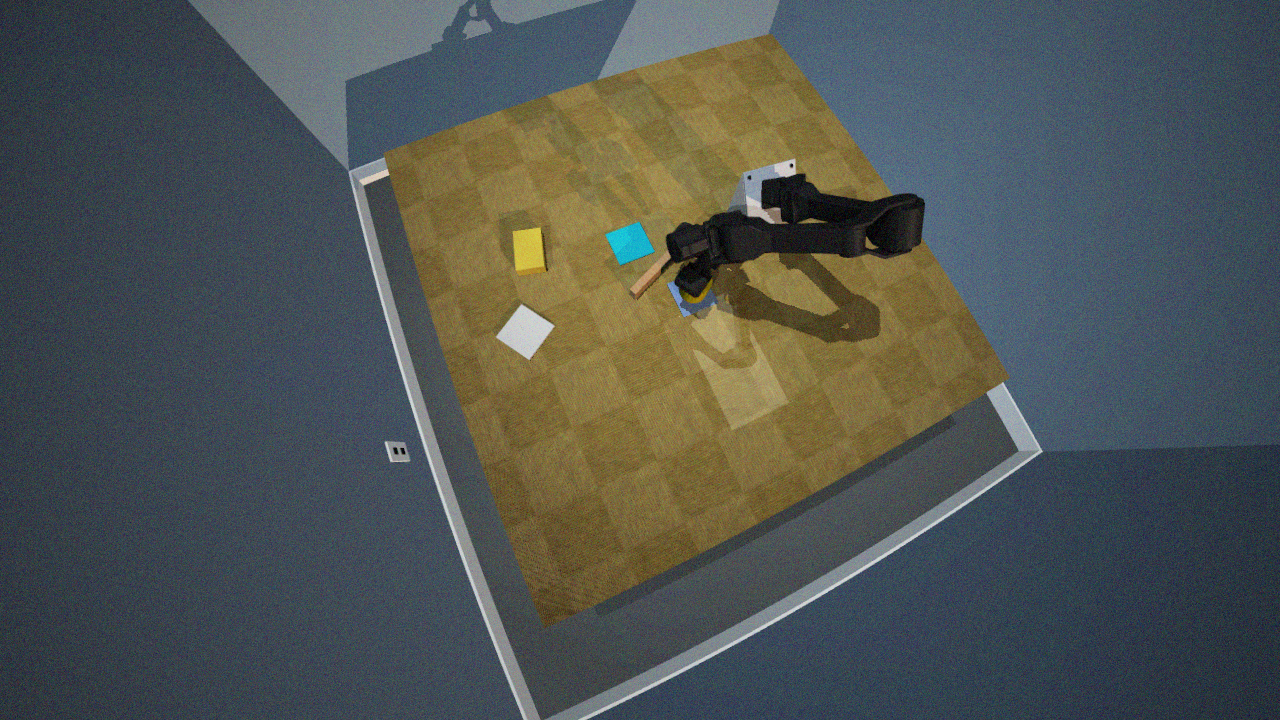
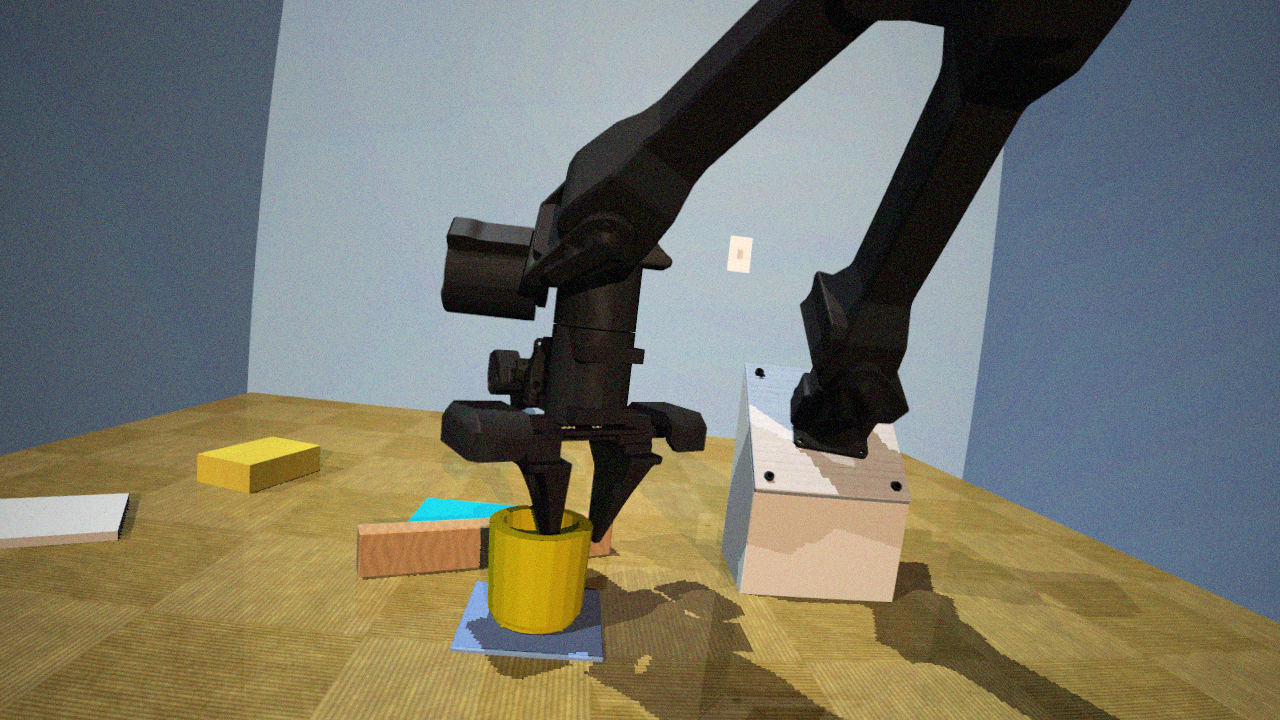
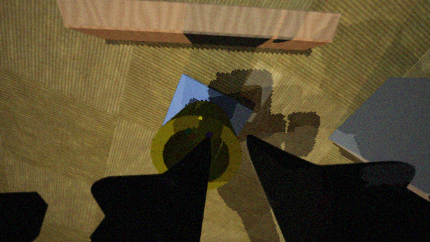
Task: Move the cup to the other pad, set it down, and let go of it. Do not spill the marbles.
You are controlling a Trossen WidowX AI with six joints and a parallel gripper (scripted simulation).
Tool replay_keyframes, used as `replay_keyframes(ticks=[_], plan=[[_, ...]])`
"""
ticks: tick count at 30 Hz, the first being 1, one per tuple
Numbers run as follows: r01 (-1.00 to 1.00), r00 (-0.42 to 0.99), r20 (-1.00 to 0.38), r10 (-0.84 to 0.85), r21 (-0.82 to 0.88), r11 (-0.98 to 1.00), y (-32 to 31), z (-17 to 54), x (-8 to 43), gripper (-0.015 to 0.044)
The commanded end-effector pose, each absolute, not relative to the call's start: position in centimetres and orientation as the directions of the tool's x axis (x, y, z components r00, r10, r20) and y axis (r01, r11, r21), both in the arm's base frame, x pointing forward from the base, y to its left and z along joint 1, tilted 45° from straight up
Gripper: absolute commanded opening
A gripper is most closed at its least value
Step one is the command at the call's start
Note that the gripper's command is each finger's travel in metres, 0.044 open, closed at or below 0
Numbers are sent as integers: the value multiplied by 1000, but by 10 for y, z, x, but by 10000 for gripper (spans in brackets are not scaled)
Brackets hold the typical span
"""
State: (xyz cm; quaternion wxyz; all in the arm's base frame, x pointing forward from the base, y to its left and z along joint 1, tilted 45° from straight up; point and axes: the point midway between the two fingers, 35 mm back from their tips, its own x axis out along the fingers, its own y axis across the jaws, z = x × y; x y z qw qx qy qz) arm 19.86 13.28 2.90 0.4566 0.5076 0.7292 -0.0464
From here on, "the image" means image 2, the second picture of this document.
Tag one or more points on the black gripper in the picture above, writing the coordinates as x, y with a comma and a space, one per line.
587, 385

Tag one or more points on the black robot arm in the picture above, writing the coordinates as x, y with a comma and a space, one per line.
596, 232

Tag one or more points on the orange rectangular bar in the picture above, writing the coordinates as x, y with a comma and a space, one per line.
411, 547

